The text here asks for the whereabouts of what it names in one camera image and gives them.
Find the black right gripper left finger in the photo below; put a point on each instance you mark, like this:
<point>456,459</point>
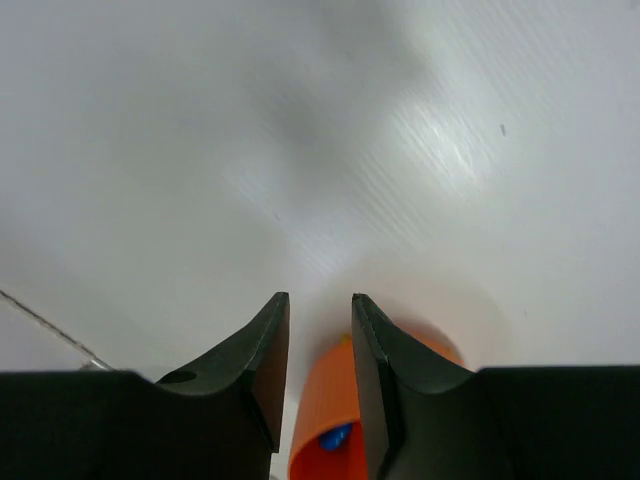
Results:
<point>216,417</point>

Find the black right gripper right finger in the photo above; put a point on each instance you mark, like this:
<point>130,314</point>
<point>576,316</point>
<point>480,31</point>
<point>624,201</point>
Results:
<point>425,417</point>

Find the orange round divided container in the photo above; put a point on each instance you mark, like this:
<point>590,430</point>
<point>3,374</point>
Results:
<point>329,398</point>

